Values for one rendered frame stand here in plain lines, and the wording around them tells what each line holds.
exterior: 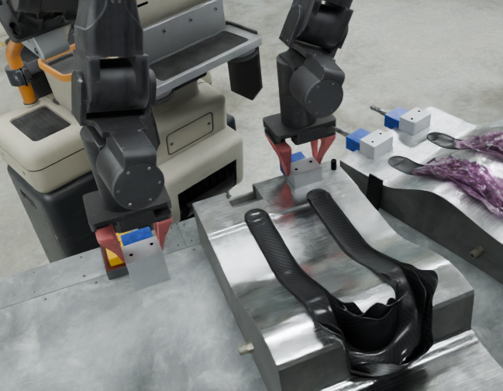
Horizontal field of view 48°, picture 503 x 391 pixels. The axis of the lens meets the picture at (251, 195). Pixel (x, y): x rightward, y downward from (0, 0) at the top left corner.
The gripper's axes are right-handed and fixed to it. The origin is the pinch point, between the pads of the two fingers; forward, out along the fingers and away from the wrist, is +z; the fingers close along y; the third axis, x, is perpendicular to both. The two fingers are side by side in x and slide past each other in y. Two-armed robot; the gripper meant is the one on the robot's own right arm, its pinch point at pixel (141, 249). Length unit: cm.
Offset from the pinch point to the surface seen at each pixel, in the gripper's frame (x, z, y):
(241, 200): 13.1, 8.3, 18.5
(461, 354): -26.7, 8.9, 33.0
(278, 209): 5.6, 6.0, 22.3
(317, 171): 9.3, 4.0, 30.9
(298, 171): 9.9, 3.3, 27.8
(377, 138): 16.5, 6.8, 46.5
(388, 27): 229, 95, 184
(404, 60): 187, 95, 169
